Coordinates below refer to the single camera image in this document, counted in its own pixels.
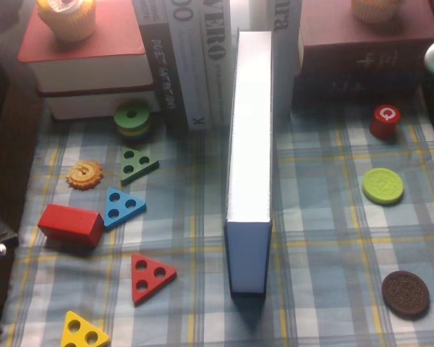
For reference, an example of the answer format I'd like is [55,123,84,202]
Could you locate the dark maroon book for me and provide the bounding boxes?
[297,0,434,72]

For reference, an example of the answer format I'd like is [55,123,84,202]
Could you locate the yellow wooden ring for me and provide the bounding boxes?
[115,125,152,138]

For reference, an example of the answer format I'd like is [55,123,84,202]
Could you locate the blue plaid tablecloth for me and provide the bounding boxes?
[0,100,434,347]

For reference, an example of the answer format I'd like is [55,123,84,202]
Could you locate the red triangle block three holes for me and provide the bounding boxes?
[130,253,178,307]

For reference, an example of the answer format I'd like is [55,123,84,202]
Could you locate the red rectangular wooden block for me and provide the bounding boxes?
[37,202,105,248]

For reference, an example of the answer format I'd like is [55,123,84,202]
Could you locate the toy cupcake yellow wrapper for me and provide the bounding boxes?
[350,0,404,25]
[35,0,97,42]

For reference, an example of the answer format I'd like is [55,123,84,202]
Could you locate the green toy sandwich cookie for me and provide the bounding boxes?
[361,167,405,207]

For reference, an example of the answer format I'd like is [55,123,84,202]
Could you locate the brown toy sandwich cookie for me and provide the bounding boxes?
[380,270,431,320]

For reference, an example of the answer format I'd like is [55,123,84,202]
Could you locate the thick red book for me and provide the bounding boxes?
[17,5,155,93]

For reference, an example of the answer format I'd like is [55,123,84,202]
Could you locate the black metal clamp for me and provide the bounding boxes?
[0,208,20,259]

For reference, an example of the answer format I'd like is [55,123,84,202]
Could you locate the yellow triangle block three holes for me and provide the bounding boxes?
[60,310,111,347]

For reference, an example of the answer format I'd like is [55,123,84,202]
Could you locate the toy butter cookie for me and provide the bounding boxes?
[65,159,105,191]

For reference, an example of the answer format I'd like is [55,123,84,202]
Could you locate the dark DUET book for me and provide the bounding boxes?
[131,0,189,129]

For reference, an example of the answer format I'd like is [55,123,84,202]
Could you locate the red cylinder letter Q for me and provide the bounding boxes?
[369,104,402,140]

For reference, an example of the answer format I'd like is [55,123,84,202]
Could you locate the blue book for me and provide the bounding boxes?
[223,30,275,300]

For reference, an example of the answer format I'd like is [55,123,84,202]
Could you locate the green triangle block three holes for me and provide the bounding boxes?
[119,145,161,187]

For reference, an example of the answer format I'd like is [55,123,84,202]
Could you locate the white 1000 book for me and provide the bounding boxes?
[164,0,213,132]

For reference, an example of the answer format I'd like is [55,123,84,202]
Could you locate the pale grey ianra book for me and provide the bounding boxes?
[270,0,304,117]

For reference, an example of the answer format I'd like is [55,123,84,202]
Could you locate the blue triangle block three holes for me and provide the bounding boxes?
[103,187,148,230]

